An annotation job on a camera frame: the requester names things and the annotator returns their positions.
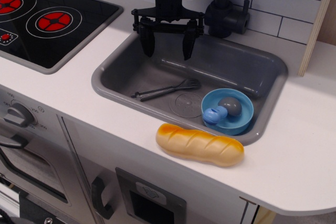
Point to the blue plastic bowl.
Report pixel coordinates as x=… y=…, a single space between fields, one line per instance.
x=229 y=125

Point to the dark grey toy faucet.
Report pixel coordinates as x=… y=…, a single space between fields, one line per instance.
x=223 y=20

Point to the toy bread loaf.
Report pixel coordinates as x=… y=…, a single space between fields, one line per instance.
x=199 y=145

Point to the black toy stove top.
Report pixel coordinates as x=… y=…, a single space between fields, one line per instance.
x=44 y=35

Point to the grey plastic fork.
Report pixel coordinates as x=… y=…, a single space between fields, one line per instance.
x=151 y=94

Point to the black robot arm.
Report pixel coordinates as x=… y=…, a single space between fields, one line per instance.
x=168 y=16

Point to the blue and grey toy spoon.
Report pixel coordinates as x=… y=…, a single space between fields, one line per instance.
x=226 y=106

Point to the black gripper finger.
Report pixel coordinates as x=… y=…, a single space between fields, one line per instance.
x=146 y=34
x=189 y=39

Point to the grey toy sink basin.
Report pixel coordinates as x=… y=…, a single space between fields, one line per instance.
x=215 y=63

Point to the wooden side panel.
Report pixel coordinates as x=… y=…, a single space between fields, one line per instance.
x=323 y=29

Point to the dark grey cabinet handle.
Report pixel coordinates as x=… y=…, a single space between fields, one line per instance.
x=97 y=188

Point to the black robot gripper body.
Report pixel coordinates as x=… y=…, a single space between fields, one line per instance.
x=168 y=16

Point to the grey oven door handle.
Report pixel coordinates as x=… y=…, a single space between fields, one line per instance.
x=16 y=142

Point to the grey oven knob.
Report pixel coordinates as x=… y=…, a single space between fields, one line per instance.
x=18 y=115

